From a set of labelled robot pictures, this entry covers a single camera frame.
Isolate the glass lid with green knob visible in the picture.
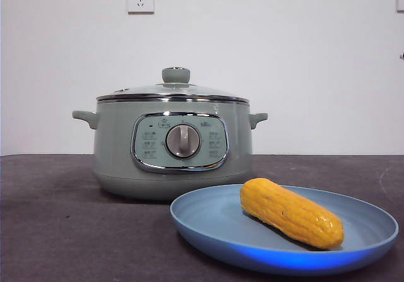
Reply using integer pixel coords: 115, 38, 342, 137
96, 67, 249, 103

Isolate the pale green electric steamer pot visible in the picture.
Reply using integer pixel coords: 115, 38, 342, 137
71, 98, 269, 202

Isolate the blue round plate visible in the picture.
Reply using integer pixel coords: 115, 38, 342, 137
169, 184, 400, 278

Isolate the yellow corn cob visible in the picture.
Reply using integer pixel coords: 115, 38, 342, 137
239, 177, 345, 251

